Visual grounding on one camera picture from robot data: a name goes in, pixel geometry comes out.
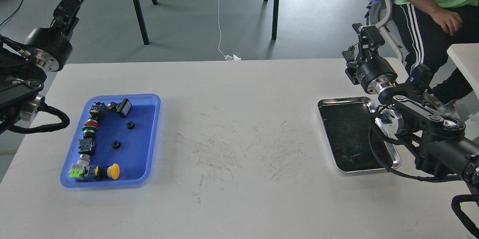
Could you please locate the grey green switch part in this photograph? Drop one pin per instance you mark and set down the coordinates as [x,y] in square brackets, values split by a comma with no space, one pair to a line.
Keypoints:
[79,170]

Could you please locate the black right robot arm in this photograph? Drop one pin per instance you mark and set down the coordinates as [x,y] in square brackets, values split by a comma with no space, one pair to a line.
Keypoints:
[436,140]

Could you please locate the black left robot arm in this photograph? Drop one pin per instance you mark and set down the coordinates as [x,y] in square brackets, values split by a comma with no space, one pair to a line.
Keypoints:
[24,68]

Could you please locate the silver metal tray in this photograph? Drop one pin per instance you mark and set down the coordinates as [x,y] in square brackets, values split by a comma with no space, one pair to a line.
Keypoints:
[346,123]

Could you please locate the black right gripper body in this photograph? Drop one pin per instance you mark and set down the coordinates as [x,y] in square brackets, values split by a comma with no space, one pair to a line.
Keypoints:
[376,75]

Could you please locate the black rectangular push button switch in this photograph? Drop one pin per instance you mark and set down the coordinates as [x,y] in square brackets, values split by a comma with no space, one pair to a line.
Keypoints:
[121,108]

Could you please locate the person in green shirt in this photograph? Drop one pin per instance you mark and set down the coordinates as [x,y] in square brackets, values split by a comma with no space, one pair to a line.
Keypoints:
[428,28]

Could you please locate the small black gear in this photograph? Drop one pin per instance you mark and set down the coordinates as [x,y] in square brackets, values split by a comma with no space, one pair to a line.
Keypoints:
[130,125]
[116,144]

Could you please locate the white office chair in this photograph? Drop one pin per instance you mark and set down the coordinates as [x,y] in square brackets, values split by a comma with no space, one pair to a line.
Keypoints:
[391,36]

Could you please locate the yellow mushroom push button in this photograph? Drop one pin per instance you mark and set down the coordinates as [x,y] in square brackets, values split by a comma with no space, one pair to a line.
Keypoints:
[106,172]

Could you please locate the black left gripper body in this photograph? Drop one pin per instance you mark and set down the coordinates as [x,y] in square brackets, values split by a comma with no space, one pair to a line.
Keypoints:
[53,42]

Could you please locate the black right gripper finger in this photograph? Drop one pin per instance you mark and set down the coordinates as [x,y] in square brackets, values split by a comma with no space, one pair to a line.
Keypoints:
[352,63]
[369,40]

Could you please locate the blue plastic tray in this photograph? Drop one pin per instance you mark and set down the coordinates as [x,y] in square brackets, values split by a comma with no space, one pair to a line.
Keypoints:
[134,157]

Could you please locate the red green push button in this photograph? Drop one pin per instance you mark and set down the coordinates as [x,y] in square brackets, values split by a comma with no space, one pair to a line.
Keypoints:
[90,128]

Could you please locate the grey backpack with bottle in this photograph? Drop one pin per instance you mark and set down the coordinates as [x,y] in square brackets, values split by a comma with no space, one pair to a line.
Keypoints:
[379,12]

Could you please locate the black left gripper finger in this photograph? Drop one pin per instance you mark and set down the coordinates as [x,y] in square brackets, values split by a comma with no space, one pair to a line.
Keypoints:
[65,16]

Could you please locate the white side table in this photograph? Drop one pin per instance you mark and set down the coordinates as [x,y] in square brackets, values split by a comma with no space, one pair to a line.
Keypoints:
[466,58]

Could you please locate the black blue yellow switch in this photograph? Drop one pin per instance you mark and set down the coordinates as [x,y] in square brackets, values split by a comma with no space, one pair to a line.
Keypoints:
[98,111]

